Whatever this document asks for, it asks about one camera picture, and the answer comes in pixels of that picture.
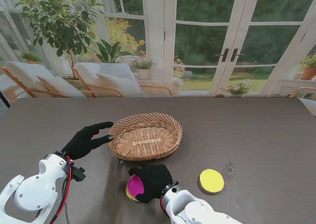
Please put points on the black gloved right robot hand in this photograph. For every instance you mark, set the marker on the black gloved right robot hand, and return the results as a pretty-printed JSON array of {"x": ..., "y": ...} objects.
[{"x": 155, "y": 182}]

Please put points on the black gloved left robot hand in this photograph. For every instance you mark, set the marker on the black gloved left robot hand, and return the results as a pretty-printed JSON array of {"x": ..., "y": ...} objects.
[{"x": 81, "y": 143}]

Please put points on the magenta culture dish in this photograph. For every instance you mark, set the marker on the magenta culture dish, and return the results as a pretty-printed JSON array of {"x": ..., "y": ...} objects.
[{"x": 135, "y": 185}]

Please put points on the yellow culture dish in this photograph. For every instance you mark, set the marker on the yellow culture dish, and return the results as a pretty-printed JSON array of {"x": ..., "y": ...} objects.
[
  {"x": 211, "y": 180},
  {"x": 129, "y": 195}
]

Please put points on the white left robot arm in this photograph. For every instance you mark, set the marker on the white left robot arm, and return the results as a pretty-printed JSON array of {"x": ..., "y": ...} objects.
[{"x": 34, "y": 194}]

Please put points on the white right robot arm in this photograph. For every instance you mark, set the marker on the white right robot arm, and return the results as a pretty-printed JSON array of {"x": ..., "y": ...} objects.
[{"x": 192, "y": 206}]

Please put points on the oval wicker basket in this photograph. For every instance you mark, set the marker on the oval wicker basket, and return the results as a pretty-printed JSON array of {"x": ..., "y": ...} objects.
[{"x": 145, "y": 140}]

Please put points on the white chair pillow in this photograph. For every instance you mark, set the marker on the white chair pillow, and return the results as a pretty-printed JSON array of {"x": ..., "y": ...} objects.
[
  {"x": 118, "y": 84},
  {"x": 61, "y": 86}
]

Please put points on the white cushioned lounge chair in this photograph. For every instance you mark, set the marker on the white cushioned lounge chair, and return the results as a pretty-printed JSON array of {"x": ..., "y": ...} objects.
[
  {"x": 111, "y": 72},
  {"x": 22, "y": 73}
]

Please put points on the dark panel at table edge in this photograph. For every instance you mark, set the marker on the dark panel at table edge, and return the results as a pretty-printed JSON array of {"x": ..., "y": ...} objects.
[{"x": 3, "y": 100}]

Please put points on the flowering plant in white pot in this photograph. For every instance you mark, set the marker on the flowering plant in white pot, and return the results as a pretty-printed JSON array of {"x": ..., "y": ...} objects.
[{"x": 143, "y": 73}]

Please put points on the broad-leaf green plant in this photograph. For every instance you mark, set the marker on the broad-leaf green plant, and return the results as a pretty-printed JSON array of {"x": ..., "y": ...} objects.
[{"x": 111, "y": 52}]

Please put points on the yellow flowers in pale pot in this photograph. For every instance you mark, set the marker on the yellow flowers in pale pot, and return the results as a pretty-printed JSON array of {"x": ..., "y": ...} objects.
[{"x": 176, "y": 88}]

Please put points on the small plant in terracotta pot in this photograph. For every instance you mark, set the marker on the small plant in terracotta pot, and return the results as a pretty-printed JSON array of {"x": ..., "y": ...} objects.
[{"x": 30, "y": 57}]

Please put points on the tall leafy potted tree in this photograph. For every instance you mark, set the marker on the tall leafy potted tree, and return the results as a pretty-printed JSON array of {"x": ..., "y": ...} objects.
[{"x": 56, "y": 23}]

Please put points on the white flowering low plant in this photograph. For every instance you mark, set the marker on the white flowering low plant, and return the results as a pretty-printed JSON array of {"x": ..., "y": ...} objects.
[{"x": 237, "y": 89}]

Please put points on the white sheet at table corner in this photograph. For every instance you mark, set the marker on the white sheet at table corner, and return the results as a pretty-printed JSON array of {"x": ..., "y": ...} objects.
[{"x": 309, "y": 105}]

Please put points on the large terracotta potted plant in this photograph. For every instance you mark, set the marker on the large terracotta potted plant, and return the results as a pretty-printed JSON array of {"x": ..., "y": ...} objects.
[{"x": 308, "y": 73}]

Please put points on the orange chair frame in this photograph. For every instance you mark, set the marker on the orange chair frame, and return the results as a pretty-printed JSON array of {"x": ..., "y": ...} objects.
[{"x": 302, "y": 89}]

